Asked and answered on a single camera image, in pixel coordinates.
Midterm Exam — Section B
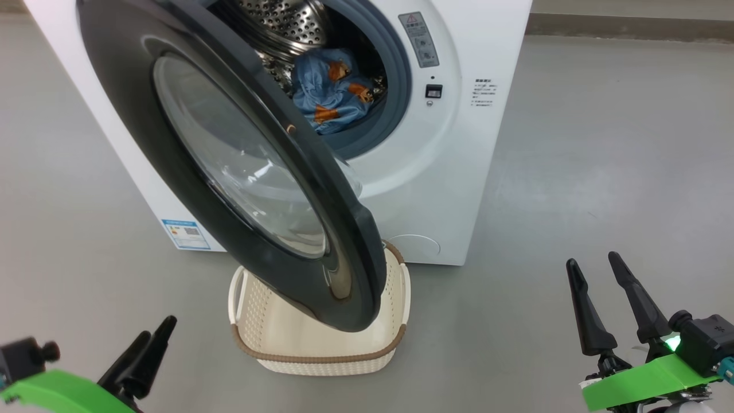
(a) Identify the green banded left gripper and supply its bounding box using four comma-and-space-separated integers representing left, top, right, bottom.
0, 315, 178, 413

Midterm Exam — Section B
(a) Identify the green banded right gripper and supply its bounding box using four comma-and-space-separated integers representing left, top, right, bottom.
565, 251, 727, 413

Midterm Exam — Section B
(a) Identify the dark round glass washer door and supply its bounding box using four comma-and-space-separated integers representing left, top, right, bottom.
76, 0, 388, 334

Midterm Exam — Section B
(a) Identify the blue bear print garment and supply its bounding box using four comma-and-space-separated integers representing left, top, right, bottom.
291, 47, 386, 136

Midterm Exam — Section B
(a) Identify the white front-load washing machine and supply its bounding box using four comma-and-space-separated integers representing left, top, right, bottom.
23, 0, 534, 267

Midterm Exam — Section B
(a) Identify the grey rubber door gasket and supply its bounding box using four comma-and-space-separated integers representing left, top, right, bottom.
330, 0, 413, 162

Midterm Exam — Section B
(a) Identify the perforated steel washer drum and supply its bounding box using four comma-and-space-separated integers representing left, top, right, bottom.
227, 0, 346, 99

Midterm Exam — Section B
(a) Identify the cream perforated laundry basket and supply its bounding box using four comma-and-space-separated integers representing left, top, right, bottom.
228, 241, 412, 377

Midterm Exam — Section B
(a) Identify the blue energy label sticker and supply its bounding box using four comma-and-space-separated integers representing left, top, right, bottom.
161, 218, 212, 251

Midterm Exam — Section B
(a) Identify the round white filter cover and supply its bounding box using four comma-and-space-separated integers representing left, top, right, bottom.
386, 233, 442, 260

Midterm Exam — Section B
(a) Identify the small printed text label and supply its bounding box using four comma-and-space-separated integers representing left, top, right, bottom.
471, 78, 499, 108

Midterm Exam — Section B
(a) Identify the grey warning sticker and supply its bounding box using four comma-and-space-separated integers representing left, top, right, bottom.
398, 11, 441, 69

